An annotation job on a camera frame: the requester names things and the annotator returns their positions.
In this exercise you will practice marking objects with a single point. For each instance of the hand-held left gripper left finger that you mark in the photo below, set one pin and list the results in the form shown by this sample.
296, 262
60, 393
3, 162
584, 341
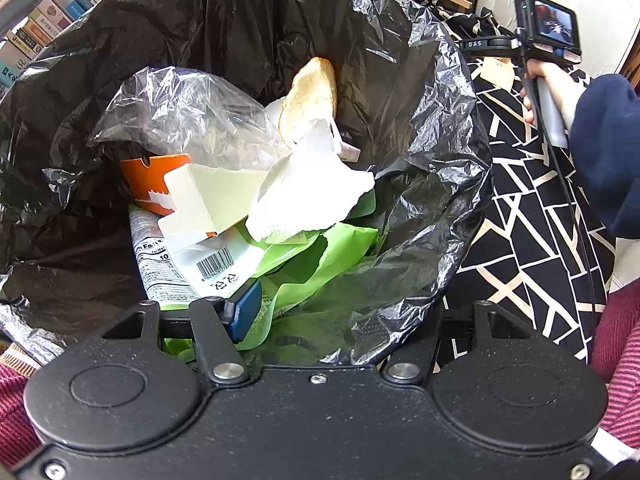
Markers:
245, 310

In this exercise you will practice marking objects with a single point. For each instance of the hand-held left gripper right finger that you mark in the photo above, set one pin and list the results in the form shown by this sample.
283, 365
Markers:
412, 362

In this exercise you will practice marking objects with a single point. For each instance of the green snack bag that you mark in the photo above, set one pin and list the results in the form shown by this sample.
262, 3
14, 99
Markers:
320, 265

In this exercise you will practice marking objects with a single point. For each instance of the torn white orange cardboard box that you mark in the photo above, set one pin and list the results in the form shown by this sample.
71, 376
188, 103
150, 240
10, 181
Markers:
210, 195

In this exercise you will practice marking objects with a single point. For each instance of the white torn paper wrapper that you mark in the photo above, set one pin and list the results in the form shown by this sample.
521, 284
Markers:
305, 190

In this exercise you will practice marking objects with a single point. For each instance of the clear plastic bag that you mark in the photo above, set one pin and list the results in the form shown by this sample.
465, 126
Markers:
175, 110

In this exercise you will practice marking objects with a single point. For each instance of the bread slice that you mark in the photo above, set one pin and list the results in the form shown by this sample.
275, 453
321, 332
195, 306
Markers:
310, 100

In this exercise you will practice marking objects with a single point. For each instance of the black garbage bag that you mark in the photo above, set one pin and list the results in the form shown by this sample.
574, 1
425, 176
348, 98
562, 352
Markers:
200, 20

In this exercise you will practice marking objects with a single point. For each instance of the person's right forearm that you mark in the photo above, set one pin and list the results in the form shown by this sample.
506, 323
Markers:
610, 150

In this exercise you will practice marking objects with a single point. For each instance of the row of blue red books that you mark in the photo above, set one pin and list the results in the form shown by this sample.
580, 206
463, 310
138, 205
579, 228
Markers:
55, 5

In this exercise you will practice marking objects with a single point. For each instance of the person's right hand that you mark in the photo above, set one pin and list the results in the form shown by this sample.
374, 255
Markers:
552, 80

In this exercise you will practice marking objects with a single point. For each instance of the black patterned cloth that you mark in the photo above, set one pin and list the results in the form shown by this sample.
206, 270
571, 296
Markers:
530, 230

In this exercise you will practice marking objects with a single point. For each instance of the wooden folding frame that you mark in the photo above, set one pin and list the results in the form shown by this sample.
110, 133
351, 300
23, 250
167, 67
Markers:
630, 62

